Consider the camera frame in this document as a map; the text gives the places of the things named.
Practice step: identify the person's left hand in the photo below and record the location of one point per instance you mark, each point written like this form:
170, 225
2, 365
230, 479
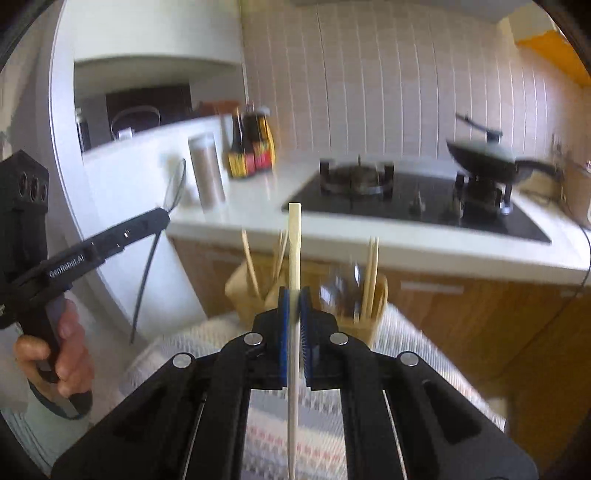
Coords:
74, 355

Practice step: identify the black gas stove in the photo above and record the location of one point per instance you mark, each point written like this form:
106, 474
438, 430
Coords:
415, 184

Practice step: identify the patterned white cloth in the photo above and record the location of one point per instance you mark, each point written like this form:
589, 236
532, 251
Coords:
415, 350

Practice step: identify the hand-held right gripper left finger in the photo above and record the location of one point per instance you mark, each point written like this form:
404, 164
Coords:
282, 323

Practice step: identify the black burner grate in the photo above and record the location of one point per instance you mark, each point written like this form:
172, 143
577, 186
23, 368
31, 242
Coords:
482, 196
358, 180

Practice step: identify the dark curved chair back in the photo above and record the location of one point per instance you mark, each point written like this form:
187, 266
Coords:
134, 110

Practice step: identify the black wok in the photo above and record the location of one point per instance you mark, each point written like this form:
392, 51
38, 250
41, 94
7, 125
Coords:
521, 168

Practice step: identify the clear grey plastic spoon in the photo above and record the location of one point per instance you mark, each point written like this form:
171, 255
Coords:
175, 184

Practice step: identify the wooden cabinet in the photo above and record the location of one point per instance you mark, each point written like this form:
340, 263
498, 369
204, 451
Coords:
485, 323

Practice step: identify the steel canister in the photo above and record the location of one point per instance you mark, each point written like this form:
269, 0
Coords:
207, 175

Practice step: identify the yellow utensil organizer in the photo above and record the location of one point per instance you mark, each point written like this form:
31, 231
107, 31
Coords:
244, 295

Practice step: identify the dark sauce bottle yellow label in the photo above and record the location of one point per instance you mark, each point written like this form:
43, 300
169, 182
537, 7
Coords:
238, 157
263, 147

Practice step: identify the wooden chopstick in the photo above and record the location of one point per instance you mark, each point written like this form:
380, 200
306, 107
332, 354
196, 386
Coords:
294, 240
280, 258
250, 267
373, 272

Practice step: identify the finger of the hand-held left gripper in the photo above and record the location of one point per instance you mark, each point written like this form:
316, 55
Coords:
134, 233

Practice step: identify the dark wok lid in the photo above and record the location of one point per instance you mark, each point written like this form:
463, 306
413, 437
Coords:
480, 150

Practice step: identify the yellow panel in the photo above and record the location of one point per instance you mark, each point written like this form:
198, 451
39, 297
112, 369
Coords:
554, 55

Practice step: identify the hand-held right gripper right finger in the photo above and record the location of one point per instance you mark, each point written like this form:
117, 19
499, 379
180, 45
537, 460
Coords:
306, 323

